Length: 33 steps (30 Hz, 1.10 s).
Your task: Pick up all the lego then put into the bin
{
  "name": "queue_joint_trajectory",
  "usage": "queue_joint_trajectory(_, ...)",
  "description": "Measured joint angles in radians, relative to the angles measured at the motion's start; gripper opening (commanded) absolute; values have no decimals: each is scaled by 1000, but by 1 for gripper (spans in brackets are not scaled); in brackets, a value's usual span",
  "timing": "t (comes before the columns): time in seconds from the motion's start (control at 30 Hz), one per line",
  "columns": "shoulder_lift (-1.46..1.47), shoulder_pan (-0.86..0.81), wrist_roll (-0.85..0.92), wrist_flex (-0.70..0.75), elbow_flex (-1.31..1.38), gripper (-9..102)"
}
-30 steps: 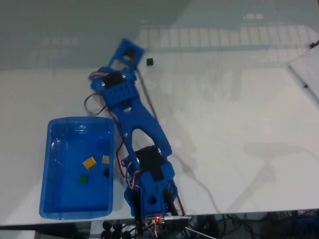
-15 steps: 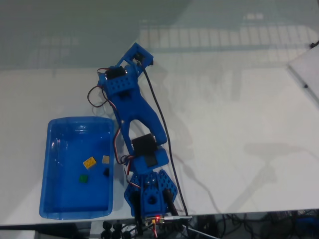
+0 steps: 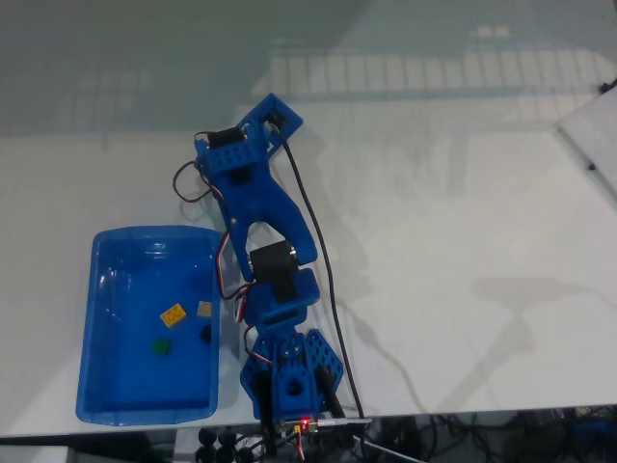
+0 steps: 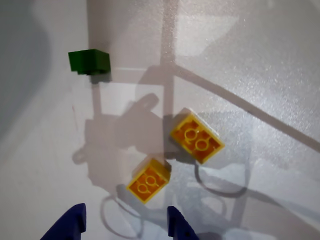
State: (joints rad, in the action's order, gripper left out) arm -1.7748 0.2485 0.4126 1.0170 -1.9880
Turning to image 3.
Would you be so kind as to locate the tan lego brick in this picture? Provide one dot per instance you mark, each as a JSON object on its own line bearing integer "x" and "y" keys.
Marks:
{"x": 205, "y": 309}

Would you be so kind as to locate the yellow lego brick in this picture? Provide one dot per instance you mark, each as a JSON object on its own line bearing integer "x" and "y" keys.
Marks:
{"x": 173, "y": 316}

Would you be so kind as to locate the black lego brick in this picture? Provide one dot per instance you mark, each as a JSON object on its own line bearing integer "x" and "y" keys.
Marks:
{"x": 206, "y": 333}

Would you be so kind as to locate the green lego brick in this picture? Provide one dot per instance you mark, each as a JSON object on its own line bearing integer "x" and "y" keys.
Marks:
{"x": 161, "y": 346}

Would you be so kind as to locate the blue plastic bin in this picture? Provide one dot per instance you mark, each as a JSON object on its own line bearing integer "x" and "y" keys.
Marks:
{"x": 144, "y": 386}

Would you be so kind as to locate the motor controller board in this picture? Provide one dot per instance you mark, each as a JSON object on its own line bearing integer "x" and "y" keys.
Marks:
{"x": 303, "y": 424}

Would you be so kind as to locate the black clamp knob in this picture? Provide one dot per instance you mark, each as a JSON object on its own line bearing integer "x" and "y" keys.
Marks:
{"x": 225, "y": 440}
{"x": 206, "y": 438}

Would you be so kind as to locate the black clip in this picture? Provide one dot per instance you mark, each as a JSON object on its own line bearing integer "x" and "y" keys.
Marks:
{"x": 605, "y": 88}
{"x": 591, "y": 167}

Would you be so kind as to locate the white board panel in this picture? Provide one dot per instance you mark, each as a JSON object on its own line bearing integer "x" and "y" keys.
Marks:
{"x": 598, "y": 130}

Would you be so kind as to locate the blue object under table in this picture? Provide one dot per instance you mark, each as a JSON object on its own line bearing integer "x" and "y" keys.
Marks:
{"x": 595, "y": 429}

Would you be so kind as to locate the black camera module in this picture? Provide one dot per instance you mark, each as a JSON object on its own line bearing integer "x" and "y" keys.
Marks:
{"x": 276, "y": 118}

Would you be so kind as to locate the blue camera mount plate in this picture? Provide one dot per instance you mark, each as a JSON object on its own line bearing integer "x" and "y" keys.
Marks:
{"x": 291, "y": 118}

